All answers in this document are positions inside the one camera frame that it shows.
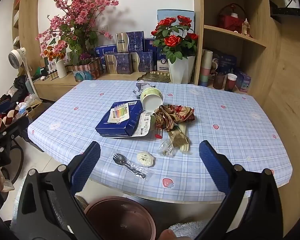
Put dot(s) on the small light blue box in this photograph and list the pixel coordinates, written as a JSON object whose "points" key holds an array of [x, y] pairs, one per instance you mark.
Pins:
{"points": [[243, 81]]}

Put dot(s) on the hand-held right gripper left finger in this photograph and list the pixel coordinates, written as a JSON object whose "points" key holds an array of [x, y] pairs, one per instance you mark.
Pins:
{"points": [[86, 165]]}

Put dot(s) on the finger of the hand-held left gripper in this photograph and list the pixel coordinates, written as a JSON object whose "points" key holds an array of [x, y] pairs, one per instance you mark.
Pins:
{"points": [[13, 127]]}

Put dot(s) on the gold and blue gift box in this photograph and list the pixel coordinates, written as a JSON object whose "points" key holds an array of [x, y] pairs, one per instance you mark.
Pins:
{"points": [[142, 62], [117, 63], [130, 41]]}

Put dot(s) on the red gift basket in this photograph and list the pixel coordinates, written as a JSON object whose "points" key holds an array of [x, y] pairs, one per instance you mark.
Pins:
{"points": [[230, 22]]}

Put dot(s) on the white standing fan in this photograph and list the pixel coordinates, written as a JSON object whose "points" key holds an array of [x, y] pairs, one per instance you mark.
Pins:
{"points": [[16, 57]]}

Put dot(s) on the white printed flat packet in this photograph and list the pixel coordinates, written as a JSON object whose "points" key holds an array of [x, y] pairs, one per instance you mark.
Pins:
{"points": [[143, 127]]}

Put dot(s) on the red rose plant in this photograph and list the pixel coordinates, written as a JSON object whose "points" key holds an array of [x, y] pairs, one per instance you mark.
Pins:
{"points": [[173, 40]]}

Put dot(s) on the row of small bottles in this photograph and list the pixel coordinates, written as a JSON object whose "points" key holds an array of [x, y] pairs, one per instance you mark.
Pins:
{"points": [[51, 75]]}

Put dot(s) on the blue and white flat box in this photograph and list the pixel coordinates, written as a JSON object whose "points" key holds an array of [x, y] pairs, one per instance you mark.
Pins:
{"points": [[103, 50]]}

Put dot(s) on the low wooden cabinet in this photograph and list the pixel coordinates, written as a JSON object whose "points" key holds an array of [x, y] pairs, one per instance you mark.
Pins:
{"points": [[55, 90]]}

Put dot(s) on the tan slipper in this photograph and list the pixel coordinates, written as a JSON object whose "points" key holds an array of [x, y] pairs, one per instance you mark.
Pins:
{"points": [[81, 202]]}

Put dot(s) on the white ribbed vase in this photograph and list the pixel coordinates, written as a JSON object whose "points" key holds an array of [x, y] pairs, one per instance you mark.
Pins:
{"points": [[61, 68]]}

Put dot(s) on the green yogurt cup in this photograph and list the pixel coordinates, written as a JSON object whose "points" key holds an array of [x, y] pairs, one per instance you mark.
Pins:
{"points": [[152, 100]]}

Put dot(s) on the narrow wooden bookshelf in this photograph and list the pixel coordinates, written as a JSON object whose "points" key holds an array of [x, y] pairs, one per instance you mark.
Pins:
{"points": [[27, 17]]}

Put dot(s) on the brown glass cup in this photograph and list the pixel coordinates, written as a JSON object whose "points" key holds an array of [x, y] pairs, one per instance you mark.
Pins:
{"points": [[219, 81]]}

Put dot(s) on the grey fuzzy pants leg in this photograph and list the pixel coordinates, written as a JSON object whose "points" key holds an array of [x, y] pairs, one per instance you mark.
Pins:
{"points": [[187, 231]]}

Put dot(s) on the black wall shelf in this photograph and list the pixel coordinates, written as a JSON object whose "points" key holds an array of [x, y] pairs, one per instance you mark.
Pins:
{"points": [[285, 13]]}

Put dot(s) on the stack of pastel cups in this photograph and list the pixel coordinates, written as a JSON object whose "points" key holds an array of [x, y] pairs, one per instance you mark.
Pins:
{"points": [[205, 67]]}

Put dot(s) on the wooden shelf unit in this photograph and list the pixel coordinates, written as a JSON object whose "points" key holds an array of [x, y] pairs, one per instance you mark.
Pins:
{"points": [[255, 60]]}

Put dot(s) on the rainbow candle packet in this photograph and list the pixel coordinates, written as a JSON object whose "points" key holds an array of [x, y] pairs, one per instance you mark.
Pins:
{"points": [[118, 113]]}

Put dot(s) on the red paper cup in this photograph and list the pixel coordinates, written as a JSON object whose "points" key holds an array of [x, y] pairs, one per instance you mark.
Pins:
{"points": [[230, 83]]}

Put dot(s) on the dark blue cardboard box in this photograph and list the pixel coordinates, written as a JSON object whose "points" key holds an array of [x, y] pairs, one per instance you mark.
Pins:
{"points": [[120, 128]]}

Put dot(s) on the small glass bottle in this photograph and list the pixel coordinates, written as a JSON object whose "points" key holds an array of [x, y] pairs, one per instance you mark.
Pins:
{"points": [[245, 28]]}

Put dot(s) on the round cream pastry packet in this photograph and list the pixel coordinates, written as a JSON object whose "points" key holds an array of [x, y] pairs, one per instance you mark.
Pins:
{"points": [[145, 158]]}

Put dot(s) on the plain dark blue box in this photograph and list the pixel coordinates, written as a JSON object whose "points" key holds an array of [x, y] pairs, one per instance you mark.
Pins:
{"points": [[150, 45]]}

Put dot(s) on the clear plastic wrapper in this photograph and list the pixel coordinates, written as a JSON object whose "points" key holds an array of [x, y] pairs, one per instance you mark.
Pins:
{"points": [[166, 148]]}

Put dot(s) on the striped flower basket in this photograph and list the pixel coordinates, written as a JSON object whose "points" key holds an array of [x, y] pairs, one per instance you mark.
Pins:
{"points": [[86, 66]]}

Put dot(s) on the teal round dish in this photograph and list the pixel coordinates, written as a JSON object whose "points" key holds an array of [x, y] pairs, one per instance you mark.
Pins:
{"points": [[86, 76]]}

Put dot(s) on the crumpled gold red wrapper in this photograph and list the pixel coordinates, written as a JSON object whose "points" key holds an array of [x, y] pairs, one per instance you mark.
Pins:
{"points": [[172, 116]]}

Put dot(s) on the pile of clothes and bags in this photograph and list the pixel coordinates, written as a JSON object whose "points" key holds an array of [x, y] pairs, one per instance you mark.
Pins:
{"points": [[17, 105]]}

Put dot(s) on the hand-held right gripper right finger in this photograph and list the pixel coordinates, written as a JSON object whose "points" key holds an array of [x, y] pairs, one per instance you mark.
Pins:
{"points": [[213, 165]]}

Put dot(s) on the orange flower bunch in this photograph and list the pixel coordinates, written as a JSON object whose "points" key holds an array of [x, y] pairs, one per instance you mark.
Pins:
{"points": [[48, 53]]}

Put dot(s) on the gold decorative tray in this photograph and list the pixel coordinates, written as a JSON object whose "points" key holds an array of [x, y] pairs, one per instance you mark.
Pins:
{"points": [[152, 76]]}

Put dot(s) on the black spork in clear wrapper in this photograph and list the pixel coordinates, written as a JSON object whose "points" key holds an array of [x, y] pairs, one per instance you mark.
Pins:
{"points": [[120, 158]]}

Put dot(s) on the blue box with picture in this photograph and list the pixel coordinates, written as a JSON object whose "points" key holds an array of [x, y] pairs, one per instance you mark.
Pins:
{"points": [[227, 62]]}

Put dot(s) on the crumpled grey white paper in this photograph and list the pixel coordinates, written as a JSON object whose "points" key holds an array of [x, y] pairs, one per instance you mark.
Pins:
{"points": [[139, 88]]}

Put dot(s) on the light blue upright board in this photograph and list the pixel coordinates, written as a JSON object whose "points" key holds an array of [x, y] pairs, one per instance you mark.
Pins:
{"points": [[170, 13]]}

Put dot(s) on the blue box with round emblem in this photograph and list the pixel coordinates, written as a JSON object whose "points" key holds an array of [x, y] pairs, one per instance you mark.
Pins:
{"points": [[163, 62]]}

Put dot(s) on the pink blossom arrangement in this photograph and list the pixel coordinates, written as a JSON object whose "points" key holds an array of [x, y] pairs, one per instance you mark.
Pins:
{"points": [[75, 12]]}

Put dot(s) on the dark green foil packet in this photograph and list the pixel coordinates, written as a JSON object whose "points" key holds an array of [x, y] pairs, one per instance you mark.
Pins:
{"points": [[177, 137]]}

